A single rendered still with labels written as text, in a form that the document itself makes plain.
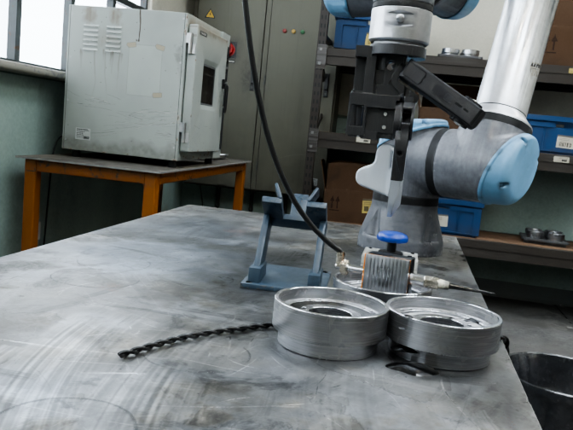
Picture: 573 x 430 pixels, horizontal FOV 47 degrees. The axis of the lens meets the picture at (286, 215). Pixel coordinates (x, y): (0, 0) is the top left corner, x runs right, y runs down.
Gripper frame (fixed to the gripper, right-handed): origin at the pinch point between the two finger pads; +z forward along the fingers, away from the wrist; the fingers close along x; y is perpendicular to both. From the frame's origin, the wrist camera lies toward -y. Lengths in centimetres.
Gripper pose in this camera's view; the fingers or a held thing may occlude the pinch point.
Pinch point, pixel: (396, 207)
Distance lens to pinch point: 86.3
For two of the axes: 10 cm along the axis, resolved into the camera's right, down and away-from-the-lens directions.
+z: -1.0, 9.9, 1.3
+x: -1.9, 1.1, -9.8
